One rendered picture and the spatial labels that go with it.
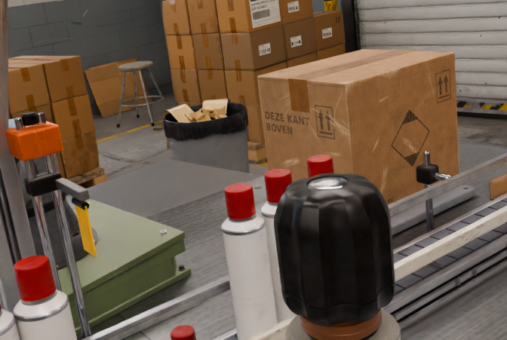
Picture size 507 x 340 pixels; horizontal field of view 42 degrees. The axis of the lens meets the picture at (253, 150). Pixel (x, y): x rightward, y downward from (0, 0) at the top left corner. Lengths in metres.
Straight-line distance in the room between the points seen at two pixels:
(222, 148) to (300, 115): 2.11
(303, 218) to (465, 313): 0.58
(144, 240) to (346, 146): 0.38
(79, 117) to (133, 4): 3.21
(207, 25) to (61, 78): 1.06
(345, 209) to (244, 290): 0.37
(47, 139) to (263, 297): 0.31
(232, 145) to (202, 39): 1.53
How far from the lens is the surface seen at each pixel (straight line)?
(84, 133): 4.46
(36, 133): 0.71
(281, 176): 0.79
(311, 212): 0.44
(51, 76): 4.33
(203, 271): 1.17
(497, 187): 1.39
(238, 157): 3.39
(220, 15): 4.57
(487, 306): 1.01
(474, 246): 1.07
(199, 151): 3.32
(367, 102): 1.16
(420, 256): 0.96
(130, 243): 1.14
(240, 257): 0.78
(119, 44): 7.34
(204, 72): 4.79
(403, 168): 1.26
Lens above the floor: 1.33
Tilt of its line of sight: 16 degrees down
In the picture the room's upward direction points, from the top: 7 degrees counter-clockwise
